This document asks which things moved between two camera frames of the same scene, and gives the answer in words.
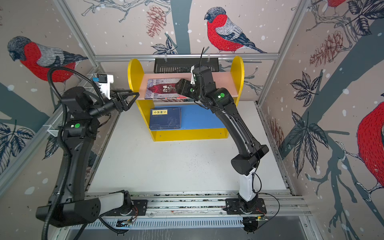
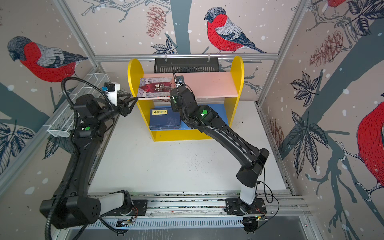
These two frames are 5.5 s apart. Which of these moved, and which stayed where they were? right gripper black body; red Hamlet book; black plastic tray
Moved: right gripper black body; red Hamlet book
Stayed: black plastic tray
